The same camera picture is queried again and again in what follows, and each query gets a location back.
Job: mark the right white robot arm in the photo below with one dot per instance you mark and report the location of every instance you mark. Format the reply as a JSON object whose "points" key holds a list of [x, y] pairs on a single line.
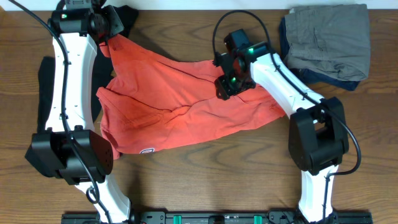
{"points": [[316, 140]]}

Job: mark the folded grey garment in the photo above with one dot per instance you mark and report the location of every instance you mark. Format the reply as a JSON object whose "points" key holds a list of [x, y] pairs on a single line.
{"points": [[331, 40]]}

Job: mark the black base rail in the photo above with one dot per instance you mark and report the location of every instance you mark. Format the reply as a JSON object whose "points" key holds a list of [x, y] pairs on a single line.
{"points": [[271, 217]]}

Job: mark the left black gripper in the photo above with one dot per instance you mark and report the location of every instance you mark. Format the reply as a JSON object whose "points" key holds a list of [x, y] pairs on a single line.
{"points": [[111, 15]]}

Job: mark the folded dark blue jeans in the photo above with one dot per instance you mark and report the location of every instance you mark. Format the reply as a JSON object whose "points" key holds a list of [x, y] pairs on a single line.
{"points": [[308, 76]]}

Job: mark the red orange t-shirt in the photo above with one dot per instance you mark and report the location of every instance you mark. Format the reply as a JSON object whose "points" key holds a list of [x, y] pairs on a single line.
{"points": [[155, 103]]}

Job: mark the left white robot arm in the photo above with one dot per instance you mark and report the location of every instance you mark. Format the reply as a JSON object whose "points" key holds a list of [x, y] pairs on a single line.
{"points": [[69, 148]]}

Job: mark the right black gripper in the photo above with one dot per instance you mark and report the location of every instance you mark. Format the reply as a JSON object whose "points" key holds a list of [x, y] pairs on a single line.
{"points": [[222, 84]]}

